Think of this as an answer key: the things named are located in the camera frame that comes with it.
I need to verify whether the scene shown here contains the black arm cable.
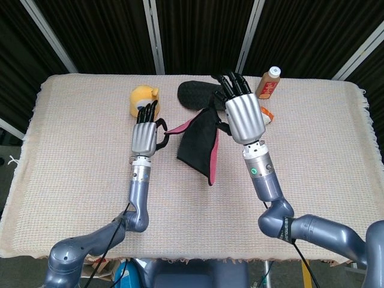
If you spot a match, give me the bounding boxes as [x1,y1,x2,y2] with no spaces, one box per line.
[85,202,131,288]
[263,202,322,288]

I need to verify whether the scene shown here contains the brown juice bottle red label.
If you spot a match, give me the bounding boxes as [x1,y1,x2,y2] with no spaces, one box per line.
[255,66,282,100]

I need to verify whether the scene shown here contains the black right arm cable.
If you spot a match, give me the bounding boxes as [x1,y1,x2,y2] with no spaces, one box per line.
[263,202,322,288]

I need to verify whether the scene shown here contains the dark blue robot torso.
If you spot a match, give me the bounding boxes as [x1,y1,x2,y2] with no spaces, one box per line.
[131,257,250,288]

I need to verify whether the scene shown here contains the blue plastic object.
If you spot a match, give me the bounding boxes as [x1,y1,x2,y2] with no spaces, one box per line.
[115,260,136,288]

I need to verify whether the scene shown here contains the black slipper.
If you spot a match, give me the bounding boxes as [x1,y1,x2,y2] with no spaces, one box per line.
[176,80,229,111]

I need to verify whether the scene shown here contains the yellow plush monster toy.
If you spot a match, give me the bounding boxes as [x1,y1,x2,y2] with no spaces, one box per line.
[129,85,160,118]

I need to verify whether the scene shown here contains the brown cardboard box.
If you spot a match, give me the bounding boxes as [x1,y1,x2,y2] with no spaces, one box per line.
[82,256,116,278]

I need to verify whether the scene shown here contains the yellow bar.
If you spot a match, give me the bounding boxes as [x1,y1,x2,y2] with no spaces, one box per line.
[301,260,311,288]

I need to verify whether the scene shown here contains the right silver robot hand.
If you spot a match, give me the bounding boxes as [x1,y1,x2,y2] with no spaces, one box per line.
[211,70,267,145]

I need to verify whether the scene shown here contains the white and orange snack packet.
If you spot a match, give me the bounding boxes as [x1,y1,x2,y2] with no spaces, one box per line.
[260,106,275,124]

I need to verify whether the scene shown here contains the beige woven tablecloth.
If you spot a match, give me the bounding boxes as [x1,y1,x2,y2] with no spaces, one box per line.
[0,73,384,268]

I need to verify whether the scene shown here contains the white partition post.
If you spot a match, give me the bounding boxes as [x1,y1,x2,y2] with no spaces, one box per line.
[331,20,384,81]
[143,0,166,75]
[235,0,265,76]
[0,118,25,140]
[20,0,79,74]

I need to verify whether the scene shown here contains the pink towel with black trim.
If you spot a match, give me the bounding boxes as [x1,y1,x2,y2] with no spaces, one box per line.
[164,106,230,187]

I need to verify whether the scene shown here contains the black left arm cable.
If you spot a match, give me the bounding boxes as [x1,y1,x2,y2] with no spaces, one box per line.
[85,202,131,288]

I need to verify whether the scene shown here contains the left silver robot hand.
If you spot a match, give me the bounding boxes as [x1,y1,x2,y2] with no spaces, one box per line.
[131,100,168,157]

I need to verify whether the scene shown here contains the white table leg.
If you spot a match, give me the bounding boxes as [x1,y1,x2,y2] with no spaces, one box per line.
[263,260,272,288]

